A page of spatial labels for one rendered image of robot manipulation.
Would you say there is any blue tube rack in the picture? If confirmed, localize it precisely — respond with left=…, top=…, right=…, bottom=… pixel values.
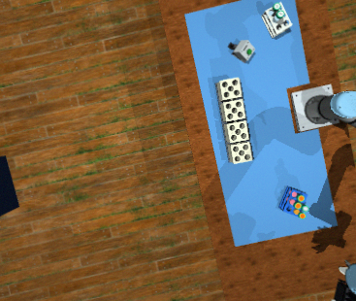
left=278, top=186, right=307, bottom=216

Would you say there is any white bucket adapter with holes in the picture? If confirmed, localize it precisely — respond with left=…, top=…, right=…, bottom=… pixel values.
left=220, top=99, right=245, bottom=121
left=217, top=78, right=242, bottom=102
left=227, top=141, right=252, bottom=164
left=224, top=120, right=249, bottom=143

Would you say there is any blue bench mat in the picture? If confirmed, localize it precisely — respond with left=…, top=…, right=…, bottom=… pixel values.
left=185, top=0, right=338, bottom=247

